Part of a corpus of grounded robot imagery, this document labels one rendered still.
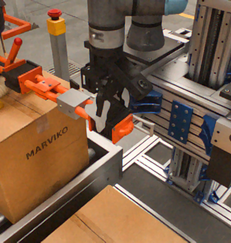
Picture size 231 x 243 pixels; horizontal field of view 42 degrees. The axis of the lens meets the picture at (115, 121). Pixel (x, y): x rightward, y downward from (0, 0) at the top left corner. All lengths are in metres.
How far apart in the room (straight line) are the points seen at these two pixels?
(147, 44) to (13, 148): 0.61
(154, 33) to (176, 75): 0.18
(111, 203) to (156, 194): 0.51
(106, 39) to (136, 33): 0.56
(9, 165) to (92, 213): 0.39
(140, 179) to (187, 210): 0.31
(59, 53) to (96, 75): 0.98
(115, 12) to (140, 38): 0.57
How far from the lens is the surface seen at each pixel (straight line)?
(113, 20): 0.61
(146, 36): 1.17
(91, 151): 1.44
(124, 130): 0.73
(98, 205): 1.25
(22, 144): 1.02
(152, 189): 1.73
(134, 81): 0.64
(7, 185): 1.08
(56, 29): 1.59
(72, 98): 0.82
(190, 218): 1.65
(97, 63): 0.69
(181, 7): 0.64
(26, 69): 0.98
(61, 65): 1.68
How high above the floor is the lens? 1.56
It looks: 39 degrees down
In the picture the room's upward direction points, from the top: straight up
